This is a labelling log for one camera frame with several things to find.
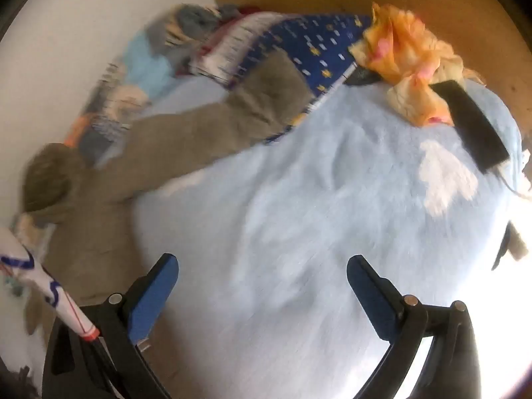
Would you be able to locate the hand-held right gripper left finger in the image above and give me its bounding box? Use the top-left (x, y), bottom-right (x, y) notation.
top-left (43, 253), bottom-right (180, 399)

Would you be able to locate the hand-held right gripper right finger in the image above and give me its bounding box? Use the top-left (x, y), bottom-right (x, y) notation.
top-left (346, 254), bottom-right (483, 399)

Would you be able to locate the olive quilted puffer jacket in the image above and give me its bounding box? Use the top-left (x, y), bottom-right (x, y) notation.
top-left (21, 52), bottom-right (316, 335)

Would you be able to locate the white rod with red tip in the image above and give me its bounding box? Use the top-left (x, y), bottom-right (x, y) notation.
top-left (0, 226), bottom-right (125, 399)

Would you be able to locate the light blue cloud bed sheet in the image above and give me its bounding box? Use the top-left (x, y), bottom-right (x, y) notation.
top-left (0, 77), bottom-right (532, 399)

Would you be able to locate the patchwork cartoon quilt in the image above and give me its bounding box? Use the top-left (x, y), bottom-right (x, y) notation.
top-left (64, 3), bottom-right (246, 167)

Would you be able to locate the orange floral cloth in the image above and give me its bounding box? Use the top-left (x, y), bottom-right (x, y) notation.
top-left (348, 2), bottom-right (487, 129)

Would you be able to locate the navy star pillow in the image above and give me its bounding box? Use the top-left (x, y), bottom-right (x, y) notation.
top-left (189, 10), bottom-right (372, 146)

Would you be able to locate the black flat strap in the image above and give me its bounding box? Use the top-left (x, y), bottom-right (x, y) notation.
top-left (430, 79), bottom-right (511, 174)

